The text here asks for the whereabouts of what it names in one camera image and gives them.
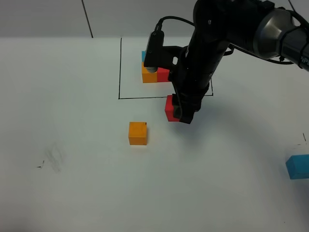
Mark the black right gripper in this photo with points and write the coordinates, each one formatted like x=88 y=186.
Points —
x=191 y=77

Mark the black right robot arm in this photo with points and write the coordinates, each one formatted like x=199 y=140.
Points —
x=255 y=27

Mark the template red cube block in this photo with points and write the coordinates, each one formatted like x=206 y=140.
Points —
x=162 y=75

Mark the template orange cube block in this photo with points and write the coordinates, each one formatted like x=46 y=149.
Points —
x=148 y=77

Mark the template blue cube block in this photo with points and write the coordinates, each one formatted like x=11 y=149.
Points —
x=143 y=54

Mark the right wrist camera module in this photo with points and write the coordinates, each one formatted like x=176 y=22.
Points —
x=153 y=51

